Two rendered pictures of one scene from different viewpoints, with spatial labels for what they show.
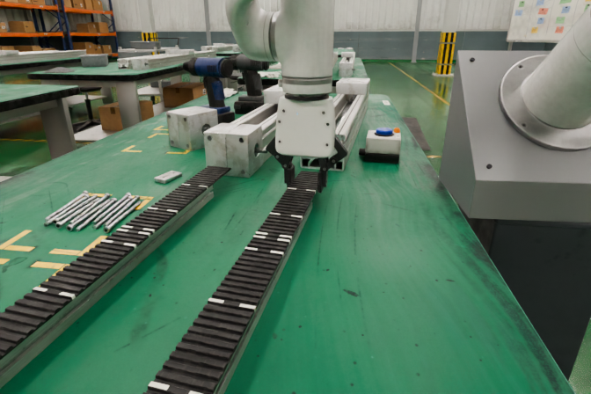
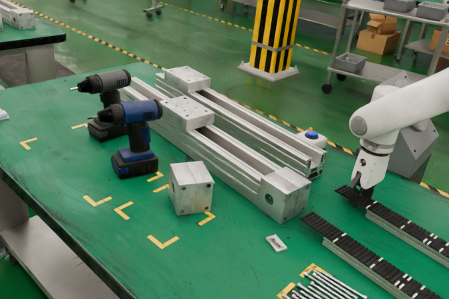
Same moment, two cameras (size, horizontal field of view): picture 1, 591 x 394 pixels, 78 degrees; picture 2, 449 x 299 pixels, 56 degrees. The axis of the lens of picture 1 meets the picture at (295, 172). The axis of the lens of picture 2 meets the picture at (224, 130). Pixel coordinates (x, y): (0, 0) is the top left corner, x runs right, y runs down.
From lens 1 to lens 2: 118 cm
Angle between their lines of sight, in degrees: 53
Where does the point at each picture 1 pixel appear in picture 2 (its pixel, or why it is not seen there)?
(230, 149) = (300, 197)
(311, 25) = not seen: hidden behind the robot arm
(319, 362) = not seen: outside the picture
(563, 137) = (421, 125)
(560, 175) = (426, 143)
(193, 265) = (423, 276)
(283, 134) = (371, 177)
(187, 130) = (210, 194)
